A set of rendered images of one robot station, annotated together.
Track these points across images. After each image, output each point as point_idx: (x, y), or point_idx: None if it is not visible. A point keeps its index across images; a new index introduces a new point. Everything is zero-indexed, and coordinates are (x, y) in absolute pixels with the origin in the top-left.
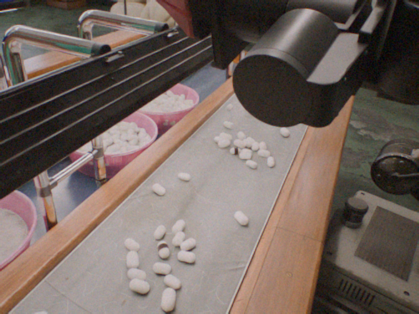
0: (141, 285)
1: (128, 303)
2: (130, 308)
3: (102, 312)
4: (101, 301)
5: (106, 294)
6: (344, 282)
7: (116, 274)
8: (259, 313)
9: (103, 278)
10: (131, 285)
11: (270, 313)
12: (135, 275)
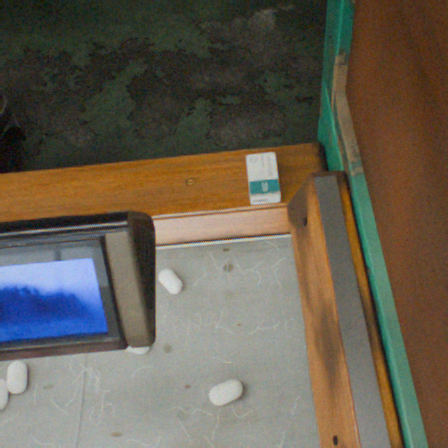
0: (16, 368)
1: (46, 380)
2: (53, 372)
3: (73, 402)
4: (58, 417)
5: (45, 418)
6: None
7: (5, 432)
8: (8, 216)
9: (20, 445)
10: (21, 384)
11: (3, 207)
12: (2, 390)
